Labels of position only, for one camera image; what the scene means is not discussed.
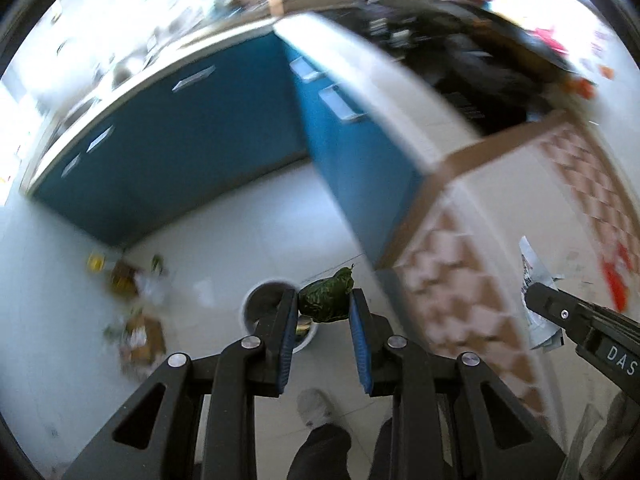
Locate grey fuzzy slipper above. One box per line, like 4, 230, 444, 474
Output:
297, 389, 337, 428

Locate clear plastic bag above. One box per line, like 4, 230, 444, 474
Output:
557, 392, 640, 480

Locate person's leg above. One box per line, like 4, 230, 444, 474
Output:
370, 417, 396, 480
286, 422, 353, 480

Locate checkered table mat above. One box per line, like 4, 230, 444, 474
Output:
375, 110, 640, 431

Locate clear floor plastic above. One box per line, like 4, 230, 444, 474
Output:
135, 255, 172, 307

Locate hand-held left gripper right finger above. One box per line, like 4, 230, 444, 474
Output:
349, 287, 568, 480

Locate person's left leg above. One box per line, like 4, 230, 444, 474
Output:
286, 422, 353, 480

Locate brown floor packet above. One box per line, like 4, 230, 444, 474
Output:
110, 260, 139, 297

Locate dark green bag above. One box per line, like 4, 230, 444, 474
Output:
297, 266, 355, 324

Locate person's right leg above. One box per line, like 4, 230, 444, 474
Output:
370, 417, 396, 480

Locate colourful wall stickers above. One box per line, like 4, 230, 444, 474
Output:
440, 0, 618, 103

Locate long blue kitchen cabinet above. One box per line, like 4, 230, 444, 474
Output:
22, 35, 312, 249

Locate black induction cooktop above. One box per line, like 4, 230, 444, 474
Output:
360, 0, 568, 137

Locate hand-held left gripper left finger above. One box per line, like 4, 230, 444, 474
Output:
62, 287, 300, 480

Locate clear plastic wrapper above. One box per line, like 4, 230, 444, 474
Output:
517, 236, 567, 351

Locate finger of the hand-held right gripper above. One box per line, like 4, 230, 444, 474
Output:
524, 282, 608, 348

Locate red plastic wrapper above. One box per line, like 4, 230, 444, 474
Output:
600, 245, 633, 312

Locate round trash bin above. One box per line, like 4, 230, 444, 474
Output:
241, 280, 321, 356

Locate brown cardboard piece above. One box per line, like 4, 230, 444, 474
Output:
119, 314, 169, 377

